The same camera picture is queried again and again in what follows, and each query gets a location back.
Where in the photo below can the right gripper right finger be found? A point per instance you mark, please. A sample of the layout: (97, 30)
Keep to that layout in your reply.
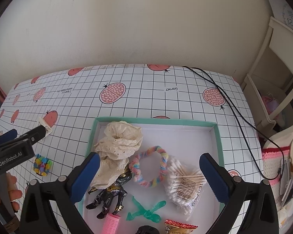
(217, 177)

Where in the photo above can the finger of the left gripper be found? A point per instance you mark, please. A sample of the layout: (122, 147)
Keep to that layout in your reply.
(8, 136)
(34, 135)

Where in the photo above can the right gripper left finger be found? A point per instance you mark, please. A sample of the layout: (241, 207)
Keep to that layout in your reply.
(81, 177)

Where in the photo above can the black gold action figure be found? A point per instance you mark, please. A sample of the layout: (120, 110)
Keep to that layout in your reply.
(107, 195)

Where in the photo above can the bag of cotton swabs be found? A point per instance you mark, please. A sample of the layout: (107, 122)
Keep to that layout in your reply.
(183, 185)

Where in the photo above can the cream lace scrunchie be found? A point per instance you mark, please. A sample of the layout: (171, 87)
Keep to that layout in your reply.
(120, 142)

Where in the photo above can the black toy car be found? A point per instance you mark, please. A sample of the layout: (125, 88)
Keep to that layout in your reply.
(147, 230)

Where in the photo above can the person's left hand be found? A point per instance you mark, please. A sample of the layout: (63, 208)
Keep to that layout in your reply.
(12, 192)

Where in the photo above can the colourful yellow toy block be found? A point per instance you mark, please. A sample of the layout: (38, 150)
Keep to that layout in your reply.
(42, 165)

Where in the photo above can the pomegranate grid tablecloth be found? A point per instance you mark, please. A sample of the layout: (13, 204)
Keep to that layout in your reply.
(72, 99)

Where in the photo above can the pink hair roller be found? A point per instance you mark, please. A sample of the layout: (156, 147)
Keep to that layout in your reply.
(110, 224)

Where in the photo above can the pink crochet basket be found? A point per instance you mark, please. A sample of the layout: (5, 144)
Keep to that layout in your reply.
(276, 164)

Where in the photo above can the red gold snack packet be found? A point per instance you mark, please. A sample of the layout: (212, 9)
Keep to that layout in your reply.
(175, 227)

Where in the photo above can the teal cardboard box lid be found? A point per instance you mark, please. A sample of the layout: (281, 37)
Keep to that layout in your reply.
(184, 139)

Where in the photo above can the green plastic toy figure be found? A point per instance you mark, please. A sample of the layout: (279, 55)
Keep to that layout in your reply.
(148, 214)

